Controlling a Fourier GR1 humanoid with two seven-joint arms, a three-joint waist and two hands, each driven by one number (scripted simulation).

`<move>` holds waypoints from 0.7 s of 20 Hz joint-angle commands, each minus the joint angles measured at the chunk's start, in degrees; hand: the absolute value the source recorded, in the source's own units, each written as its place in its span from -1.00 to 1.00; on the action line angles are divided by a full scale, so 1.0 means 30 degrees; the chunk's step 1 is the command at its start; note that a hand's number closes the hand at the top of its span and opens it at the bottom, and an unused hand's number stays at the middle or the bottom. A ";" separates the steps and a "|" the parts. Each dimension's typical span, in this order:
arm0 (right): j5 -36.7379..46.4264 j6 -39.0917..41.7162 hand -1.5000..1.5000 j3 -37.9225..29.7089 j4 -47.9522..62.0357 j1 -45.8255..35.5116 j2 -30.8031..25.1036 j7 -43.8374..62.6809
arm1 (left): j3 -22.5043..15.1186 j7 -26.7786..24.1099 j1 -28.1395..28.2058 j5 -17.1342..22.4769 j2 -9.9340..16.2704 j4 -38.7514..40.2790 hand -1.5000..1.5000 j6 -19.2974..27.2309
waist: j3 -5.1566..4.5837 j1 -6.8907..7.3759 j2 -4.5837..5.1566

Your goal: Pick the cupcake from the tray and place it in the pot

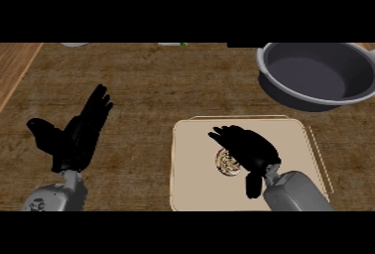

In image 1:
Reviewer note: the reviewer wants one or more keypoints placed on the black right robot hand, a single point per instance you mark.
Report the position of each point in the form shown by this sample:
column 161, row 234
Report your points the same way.
column 249, row 145

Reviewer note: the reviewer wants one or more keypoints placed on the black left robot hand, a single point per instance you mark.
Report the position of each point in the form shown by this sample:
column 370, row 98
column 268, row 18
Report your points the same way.
column 79, row 139

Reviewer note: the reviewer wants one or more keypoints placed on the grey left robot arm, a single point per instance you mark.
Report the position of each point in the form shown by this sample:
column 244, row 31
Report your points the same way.
column 58, row 195

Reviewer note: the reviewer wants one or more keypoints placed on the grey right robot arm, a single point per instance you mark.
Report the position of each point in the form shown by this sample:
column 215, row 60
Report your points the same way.
column 296, row 191

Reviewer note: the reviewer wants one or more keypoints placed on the brown cupcake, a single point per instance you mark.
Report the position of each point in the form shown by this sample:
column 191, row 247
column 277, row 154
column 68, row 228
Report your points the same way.
column 225, row 163

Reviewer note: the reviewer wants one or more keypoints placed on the beige tray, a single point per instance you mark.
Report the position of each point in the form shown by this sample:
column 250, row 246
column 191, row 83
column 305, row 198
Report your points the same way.
column 195, row 172

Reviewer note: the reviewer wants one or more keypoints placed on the dark grey pot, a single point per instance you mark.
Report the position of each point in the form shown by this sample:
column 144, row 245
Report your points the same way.
column 312, row 74

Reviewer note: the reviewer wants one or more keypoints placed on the pale grey round object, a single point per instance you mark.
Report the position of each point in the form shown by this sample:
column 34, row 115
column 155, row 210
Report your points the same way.
column 74, row 44

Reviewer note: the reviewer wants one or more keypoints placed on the white and green object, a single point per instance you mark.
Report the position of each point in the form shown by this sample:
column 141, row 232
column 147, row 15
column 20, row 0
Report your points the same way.
column 173, row 43

